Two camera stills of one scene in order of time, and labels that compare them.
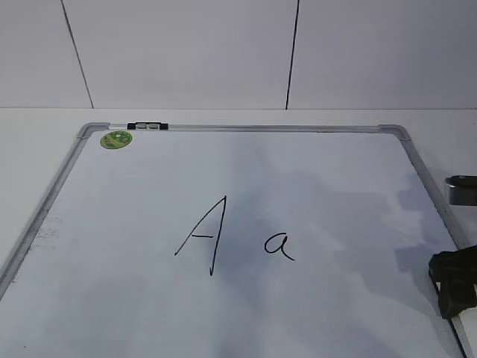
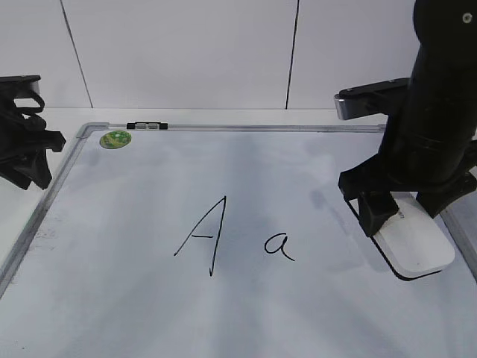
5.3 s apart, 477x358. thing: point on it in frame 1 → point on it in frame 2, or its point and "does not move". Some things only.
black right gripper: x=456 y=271 → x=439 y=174
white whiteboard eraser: x=465 y=327 → x=414 y=243
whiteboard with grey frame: x=234 y=240 does not move
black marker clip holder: x=147 y=125 does not move
